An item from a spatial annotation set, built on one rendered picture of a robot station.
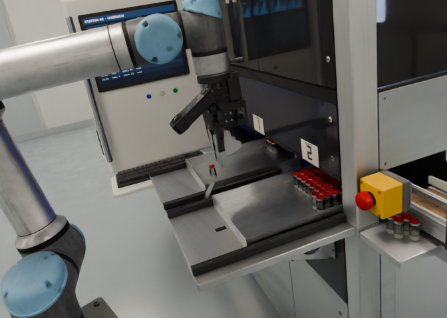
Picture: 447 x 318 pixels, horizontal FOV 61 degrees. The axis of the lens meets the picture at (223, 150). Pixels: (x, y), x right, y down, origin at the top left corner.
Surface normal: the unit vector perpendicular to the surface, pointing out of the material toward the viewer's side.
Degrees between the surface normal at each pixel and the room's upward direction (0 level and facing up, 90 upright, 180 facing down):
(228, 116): 90
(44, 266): 8
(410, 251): 0
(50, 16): 90
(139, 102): 90
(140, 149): 90
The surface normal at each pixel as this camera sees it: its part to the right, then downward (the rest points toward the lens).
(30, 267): -0.13, -0.87
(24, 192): 0.69, 0.07
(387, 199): 0.33, 0.29
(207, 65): -0.15, 0.38
